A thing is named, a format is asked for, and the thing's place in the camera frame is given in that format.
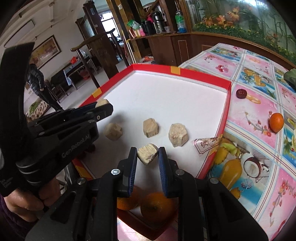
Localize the colourful fruit print tablecloth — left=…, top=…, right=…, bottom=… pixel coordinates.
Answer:
left=181, top=43, right=295, bottom=240

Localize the dark wooden chair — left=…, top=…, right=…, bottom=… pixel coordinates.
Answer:
left=70, top=28, right=130, bottom=88

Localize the framed wall painting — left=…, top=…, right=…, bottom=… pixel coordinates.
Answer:
left=30, top=35, right=61, bottom=69

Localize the green broccoli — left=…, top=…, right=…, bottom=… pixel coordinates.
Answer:
left=283, top=68, right=296, bottom=90

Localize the round beige cake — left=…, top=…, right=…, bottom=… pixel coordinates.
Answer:
left=104, top=123, right=123, bottom=141

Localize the person's left hand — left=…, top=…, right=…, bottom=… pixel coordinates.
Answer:
left=4, top=178, right=61, bottom=222

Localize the green label water bottle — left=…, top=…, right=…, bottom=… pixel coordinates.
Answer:
left=175, top=10, right=187, bottom=33

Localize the small cream pastry piece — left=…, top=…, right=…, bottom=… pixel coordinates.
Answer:
left=95, top=98, right=109, bottom=108

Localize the person in black jacket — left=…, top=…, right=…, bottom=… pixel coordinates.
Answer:
left=27, top=63, right=62, bottom=111

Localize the wooden low cabinet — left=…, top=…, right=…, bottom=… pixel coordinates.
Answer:
left=131, top=32, right=295, bottom=70

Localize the glass flower display panel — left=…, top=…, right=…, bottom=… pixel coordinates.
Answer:
left=186, top=0, right=295, bottom=63

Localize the orange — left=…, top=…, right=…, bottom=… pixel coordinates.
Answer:
left=269, top=113, right=284, bottom=133
left=140, top=192, right=178, bottom=223
left=117, top=186, right=145, bottom=211

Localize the hexagonal beige cake large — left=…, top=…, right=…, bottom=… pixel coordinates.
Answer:
left=169, top=123, right=189, bottom=148

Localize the black thermos flask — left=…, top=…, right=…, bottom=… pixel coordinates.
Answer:
left=142, top=20, right=156, bottom=36

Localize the red white cardboard tray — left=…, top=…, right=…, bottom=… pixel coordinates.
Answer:
left=72, top=63, right=232, bottom=241

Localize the dark red jujube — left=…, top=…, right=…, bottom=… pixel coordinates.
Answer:
left=236, top=89, right=247, bottom=99

